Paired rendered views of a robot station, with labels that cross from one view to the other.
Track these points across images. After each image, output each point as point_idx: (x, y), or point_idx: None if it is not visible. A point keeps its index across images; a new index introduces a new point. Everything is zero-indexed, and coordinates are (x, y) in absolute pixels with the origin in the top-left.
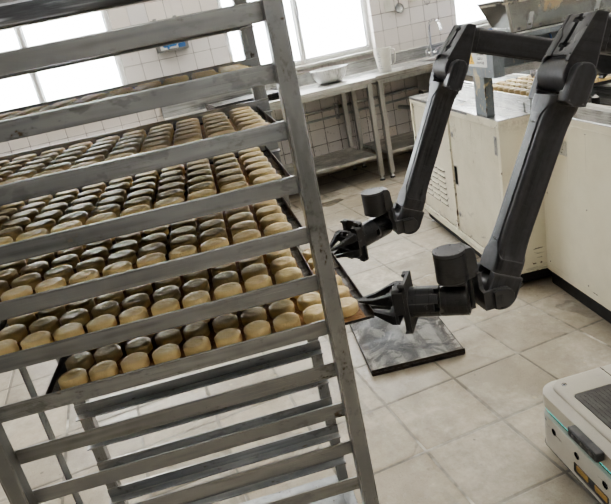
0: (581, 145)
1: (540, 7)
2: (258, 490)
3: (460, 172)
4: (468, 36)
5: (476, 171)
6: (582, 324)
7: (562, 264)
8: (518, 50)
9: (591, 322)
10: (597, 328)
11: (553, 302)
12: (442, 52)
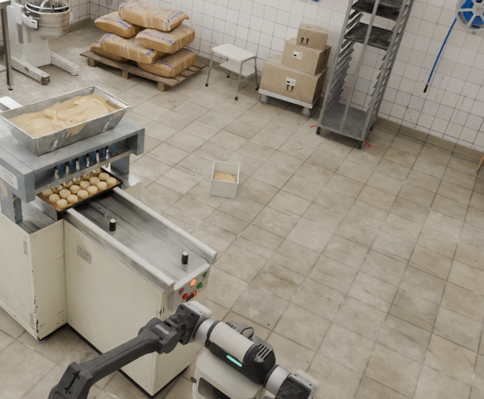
0: (105, 266)
1: (63, 136)
2: None
3: None
4: (87, 386)
5: None
6: (104, 381)
7: (83, 328)
8: (117, 367)
9: (110, 378)
10: (116, 384)
11: (77, 357)
12: (61, 391)
